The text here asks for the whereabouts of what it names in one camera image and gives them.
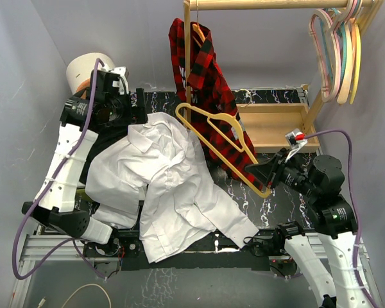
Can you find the yellow wooden hanger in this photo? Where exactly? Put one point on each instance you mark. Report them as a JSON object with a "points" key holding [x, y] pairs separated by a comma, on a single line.
{"points": [[359, 26]]}

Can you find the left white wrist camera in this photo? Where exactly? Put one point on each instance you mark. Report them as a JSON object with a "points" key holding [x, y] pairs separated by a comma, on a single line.
{"points": [[120, 82]]}

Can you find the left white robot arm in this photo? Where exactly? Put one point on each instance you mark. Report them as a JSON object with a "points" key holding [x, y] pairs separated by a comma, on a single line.
{"points": [[90, 122]]}

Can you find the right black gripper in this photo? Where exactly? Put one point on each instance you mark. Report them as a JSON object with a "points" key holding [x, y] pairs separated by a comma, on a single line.
{"points": [[273, 168]]}

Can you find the black garment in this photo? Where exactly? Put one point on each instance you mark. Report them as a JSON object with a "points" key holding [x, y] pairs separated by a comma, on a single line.
{"points": [[106, 138]]}

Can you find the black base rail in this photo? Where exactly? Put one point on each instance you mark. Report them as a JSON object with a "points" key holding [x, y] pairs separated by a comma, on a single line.
{"points": [[263, 252]]}

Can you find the olive green laundry basket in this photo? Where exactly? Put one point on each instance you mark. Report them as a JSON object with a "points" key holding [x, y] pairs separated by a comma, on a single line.
{"points": [[83, 195]]}

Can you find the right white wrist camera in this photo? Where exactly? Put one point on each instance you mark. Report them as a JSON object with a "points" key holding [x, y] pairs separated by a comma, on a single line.
{"points": [[296, 139]]}

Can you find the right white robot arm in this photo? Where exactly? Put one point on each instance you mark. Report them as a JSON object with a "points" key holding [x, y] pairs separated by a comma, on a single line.
{"points": [[342, 284]]}

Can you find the aluminium table frame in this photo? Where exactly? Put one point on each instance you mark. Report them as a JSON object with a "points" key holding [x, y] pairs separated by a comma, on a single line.
{"points": [[156, 177]]}

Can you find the natural wide wooden hanger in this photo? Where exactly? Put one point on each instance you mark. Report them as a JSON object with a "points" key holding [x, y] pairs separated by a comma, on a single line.
{"points": [[341, 29]]}

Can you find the teal wooden hanger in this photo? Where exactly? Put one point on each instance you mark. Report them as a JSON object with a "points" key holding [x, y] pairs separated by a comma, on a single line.
{"points": [[340, 48]]}

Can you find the cream cylinder with coloured lid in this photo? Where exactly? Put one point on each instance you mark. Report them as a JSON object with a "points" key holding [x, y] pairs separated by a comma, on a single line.
{"points": [[79, 70]]}

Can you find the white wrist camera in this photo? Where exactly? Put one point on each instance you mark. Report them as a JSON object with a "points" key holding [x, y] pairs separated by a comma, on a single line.
{"points": [[296, 139], [120, 82]]}

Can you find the white button-up shirt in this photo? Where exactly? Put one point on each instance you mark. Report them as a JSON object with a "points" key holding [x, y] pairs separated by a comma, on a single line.
{"points": [[157, 178]]}

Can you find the orange wooden hanger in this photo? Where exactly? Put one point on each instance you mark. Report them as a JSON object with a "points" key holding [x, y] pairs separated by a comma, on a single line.
{"points": [[197, 29]]}

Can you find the red black plaid shirt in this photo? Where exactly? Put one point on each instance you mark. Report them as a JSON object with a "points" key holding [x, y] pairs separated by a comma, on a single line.
{"points": [[210, 92]]}

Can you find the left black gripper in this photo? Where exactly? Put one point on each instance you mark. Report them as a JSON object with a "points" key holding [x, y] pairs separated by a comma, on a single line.
{"points": [[136, 115]]}

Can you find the wooden clothes rack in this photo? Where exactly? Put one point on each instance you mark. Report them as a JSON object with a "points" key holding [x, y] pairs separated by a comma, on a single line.
{"points": [[267, 123]]}

